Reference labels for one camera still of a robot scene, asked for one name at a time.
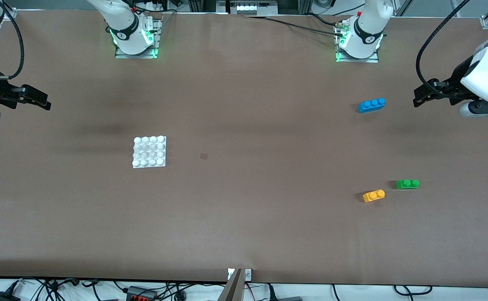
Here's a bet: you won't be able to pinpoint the yellow two-stud block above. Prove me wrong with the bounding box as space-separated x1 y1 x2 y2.
362 189 386 204

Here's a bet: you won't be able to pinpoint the black looped floor cable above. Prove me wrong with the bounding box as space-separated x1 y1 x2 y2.
394 285 433 296

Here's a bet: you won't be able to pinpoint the white power strip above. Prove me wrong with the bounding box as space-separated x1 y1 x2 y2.
227 0 262 15

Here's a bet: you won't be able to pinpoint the short black table cable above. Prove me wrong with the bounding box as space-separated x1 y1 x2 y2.
307 13 343 28

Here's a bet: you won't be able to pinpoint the black box orange connectors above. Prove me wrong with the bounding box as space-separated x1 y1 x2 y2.
125 286 158 301

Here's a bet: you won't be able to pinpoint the small metal edge bracket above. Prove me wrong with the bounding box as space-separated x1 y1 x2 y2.
227 268 253 281

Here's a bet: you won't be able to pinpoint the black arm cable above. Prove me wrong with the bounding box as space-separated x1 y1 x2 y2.
415 0 474 100
0 0 25 81

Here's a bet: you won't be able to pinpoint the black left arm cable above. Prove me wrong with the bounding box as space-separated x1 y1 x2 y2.
415 0 474 100

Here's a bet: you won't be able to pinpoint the brown slanted post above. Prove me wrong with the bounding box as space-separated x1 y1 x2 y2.
218 268 244 301

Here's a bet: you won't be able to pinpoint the white studded base plate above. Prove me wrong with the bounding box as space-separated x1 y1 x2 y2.
132 135 167 169

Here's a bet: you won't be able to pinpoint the long black table cable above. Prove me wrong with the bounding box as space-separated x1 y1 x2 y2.
244 16 346 36

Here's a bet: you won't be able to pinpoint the blue three-stud block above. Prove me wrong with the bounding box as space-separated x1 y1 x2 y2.
358 98 386 114

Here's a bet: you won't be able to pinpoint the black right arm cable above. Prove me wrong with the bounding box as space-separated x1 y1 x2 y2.
0 0 25 81

